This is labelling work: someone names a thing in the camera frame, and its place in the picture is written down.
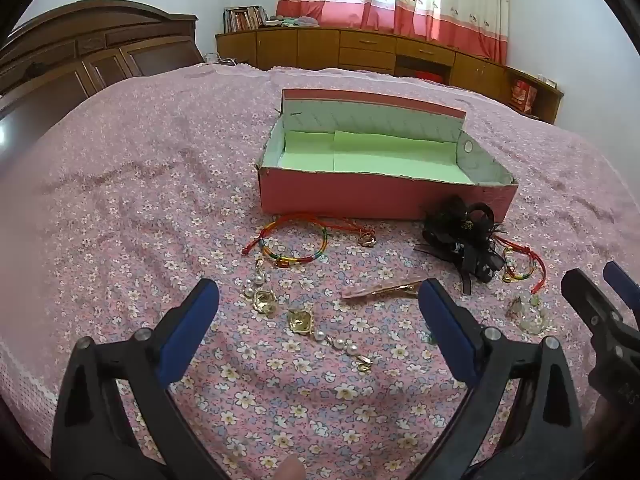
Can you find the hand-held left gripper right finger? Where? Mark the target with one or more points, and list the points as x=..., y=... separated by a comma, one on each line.
x=447, y=332

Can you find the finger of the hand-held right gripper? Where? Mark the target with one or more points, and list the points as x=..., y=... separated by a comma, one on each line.
x=592, y=305
x=622, y=285

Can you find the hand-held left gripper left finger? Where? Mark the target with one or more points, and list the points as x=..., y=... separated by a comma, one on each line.
x=182, y=332

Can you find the black feather hair bow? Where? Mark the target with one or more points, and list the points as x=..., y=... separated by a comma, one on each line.
x=462, y=235

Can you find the small gold charm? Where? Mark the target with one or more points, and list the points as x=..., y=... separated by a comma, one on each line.
x=367, y=240

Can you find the pink cardboard box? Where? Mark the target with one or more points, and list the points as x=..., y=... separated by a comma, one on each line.
x=380, y=170

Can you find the person's left hand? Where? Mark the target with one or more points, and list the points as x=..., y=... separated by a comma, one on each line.
x=292, y=470

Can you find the small green bead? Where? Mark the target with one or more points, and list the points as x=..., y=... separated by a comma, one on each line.
x=432, y=339

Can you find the pink hair clip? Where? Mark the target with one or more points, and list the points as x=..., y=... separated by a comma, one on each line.
x=382, y=291

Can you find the pink floral bedspread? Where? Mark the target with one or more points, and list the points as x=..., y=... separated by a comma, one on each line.
x=150, y=200

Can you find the red gift box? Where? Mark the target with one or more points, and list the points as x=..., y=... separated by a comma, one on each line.
x=523, y=96

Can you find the red folded cloth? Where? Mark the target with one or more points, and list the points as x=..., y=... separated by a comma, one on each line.
x=431, y=77

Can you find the wooden headboard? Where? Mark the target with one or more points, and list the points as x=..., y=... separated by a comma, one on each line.
x=75, y=55

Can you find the long wooden cabinet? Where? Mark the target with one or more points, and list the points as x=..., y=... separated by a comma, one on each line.
x=320, y=50

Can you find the row of books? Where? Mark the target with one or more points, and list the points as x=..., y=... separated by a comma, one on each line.
x=245, y=19

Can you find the folded clothes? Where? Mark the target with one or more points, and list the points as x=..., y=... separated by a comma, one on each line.
x=295, y=22

